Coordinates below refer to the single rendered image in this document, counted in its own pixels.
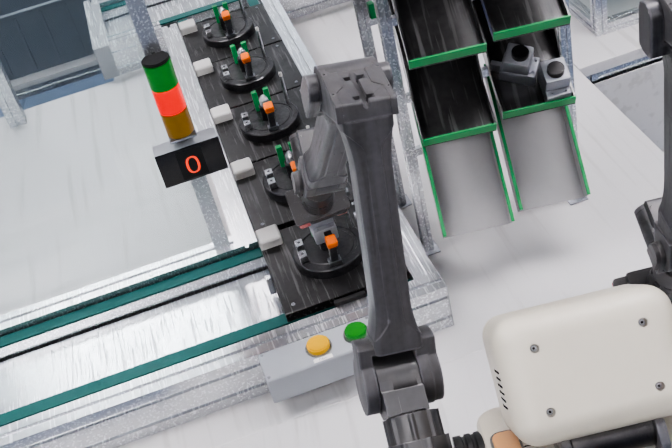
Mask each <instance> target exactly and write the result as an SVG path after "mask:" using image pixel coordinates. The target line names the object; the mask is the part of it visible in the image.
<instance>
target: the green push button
mask: <svg viewBox="0 0 672 448"><path fill-rule="evenodd" d="M366 329H367V327H366V325H365V324H364V323H362V322H358V321H357V322H352V323H350V324H348V325H347V326H346V327H345V330H344V333H345V337H346V338H347V339H348V340H349V341H353V340H357V339H362V338H365V337H366V335H367V333H366Z"/></svg>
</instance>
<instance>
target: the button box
mask: <svg viewBox="0 0 672 448"><path fill-rule="evenodd" d="M357 321H358V322H362V323H364V324H365V325H366V327H367V326H368V316H366V317H363V318H360V319H358V320H355V321H352V322H357ZM352 322H349V323H346V324H344V325H341V326H338V327H335V328H332V329H330V330H327V331H324V332H321V333H318V334H316V335H324V336H326V337H327V338H328V340H329V343H330V347H329V349H328V350H327V351H326V352H325V353H323V354H321V355H312V354H310V353H309V352H308V350H307V346H306V344H307V341H308V340H309V339H310V338H311V337H313V336H316V335H313V336H310V337H307V338H305V339H302V340H299V341H296V342H293V343H291V344H288V345H285V346H282V347H279V348H277V349H274V350H271V351H268V352H265V353H263V354H260V355H259V356H258V358H259V361H260V364H261V367H262V370H263V374H264V377H265V380H266V383H267V386H268V388H269V391H270V394H271V397H272V399H273V402H274V403H278V402H280V401H283V400H286V399H288V398H291V397H294V396H297V395H299V394H302V393H305V392H308V391H310V390H313V389H316V388H319V387H321V386H324V385H327V384H330V383H332V382H335V381H338V380H341V379H343V378H346V377H349V376H352V375H354V370H353V358H354V356H353V349H352V343H351V341H349V340H348V339H347V338H346V337H345V333H344V330H345V327H346V326H347V325H348V324H350V323H352Z"/></svg>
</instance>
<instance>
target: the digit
mask: <svg viewBox="0 0 672 448"><path fill-rule="evenodd" d="M175 156H176V159H177V162H178V164H179V167H180V170H181V173H182V175H183V178H184V180H187V179H190V178H193V177H196V176H199V175H202V174H205V173H208V172H209V170H208V167H207V164H206V161H205V158H204V155H203V152H202V150H201V147H200V146H198V147H195V148H192V149H189V150H186V151H183V152H180V153H177V154H175Z"/></svg>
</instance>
